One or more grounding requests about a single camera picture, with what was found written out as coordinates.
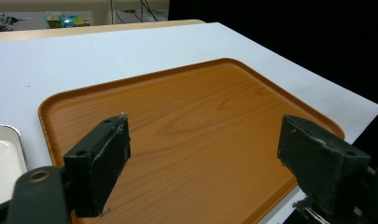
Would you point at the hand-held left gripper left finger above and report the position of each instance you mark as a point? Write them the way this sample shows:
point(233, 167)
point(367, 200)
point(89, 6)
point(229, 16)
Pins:
point(93, 168)

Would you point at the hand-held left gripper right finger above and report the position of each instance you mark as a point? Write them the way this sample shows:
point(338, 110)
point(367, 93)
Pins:
point(317, 161)

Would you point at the white metal tray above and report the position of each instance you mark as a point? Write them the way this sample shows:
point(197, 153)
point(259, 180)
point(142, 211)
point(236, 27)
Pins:
point(3, 165)

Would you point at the brown wood-grain tray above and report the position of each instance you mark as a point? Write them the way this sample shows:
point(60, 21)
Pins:
point(196, 137)

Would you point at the light wooden table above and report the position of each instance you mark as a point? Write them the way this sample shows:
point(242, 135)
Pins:
point(84, 30)

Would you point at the colourful toys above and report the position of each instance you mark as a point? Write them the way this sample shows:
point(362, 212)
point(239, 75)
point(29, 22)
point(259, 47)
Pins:
point(65, 21)

